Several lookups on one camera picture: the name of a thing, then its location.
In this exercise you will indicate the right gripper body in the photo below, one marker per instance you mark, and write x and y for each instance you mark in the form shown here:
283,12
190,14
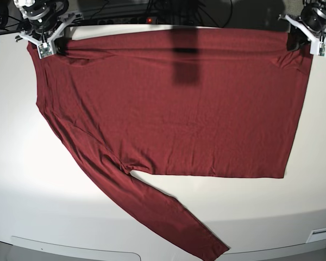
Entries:
45,21

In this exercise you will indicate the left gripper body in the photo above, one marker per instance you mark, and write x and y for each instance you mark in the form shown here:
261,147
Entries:
311,21

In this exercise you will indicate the dark red long-sleeve shirt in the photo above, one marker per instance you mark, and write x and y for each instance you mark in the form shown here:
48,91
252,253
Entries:
189,102

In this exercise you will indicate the white label plate on table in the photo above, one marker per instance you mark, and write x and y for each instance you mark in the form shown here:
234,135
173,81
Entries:
317,235

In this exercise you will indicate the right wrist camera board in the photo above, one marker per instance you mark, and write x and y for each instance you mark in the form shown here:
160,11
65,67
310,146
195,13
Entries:
46,49

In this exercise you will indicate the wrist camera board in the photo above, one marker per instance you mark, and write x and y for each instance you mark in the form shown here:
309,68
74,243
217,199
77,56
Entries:
46,49
318,48

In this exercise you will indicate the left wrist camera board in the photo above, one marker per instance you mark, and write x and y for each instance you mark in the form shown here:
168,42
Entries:
318,48

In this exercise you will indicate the black power strip red switch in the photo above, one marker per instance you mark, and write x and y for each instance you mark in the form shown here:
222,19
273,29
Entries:
128,20

